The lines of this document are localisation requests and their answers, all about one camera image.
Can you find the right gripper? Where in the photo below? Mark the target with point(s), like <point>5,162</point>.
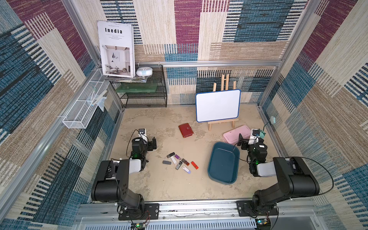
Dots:
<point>244,144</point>

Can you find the green board on shelf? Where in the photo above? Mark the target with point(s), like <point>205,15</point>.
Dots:
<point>136,88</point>

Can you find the Inedia magazine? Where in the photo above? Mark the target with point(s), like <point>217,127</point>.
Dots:
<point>116,43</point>

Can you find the pink plastic lid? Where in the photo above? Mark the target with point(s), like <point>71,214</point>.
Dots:
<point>232,137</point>

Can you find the teal plastic storage box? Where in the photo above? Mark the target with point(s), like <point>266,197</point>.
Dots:
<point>224,163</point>

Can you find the wooden easel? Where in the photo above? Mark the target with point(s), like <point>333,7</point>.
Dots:
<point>228,103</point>

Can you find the white round device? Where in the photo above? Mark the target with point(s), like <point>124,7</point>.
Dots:
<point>144,71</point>

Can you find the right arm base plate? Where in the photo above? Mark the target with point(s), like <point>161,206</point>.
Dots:
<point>246,208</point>

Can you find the black silver swivel usb drive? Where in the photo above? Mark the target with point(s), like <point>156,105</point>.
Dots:
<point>179,165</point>

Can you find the white lilac usb drive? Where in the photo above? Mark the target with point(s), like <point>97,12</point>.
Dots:
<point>186,169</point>

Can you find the white board blue frame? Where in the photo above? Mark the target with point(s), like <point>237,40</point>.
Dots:
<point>216,106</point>

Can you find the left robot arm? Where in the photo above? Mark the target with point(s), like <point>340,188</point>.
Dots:
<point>112,179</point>

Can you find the black translucent usb drive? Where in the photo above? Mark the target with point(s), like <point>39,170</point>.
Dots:
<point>170,155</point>

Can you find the black wire shelf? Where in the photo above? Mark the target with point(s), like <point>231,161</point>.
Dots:
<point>143,100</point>

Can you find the dark red swivel usb drive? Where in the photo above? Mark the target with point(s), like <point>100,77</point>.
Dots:
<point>185,162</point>

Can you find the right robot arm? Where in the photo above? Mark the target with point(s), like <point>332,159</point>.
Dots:
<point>295,179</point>

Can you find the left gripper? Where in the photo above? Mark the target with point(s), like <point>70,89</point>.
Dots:
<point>150,147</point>

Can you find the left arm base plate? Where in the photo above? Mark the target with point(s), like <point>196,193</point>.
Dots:
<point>148,211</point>

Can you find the red leather wallet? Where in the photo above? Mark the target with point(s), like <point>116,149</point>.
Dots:
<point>186,130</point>

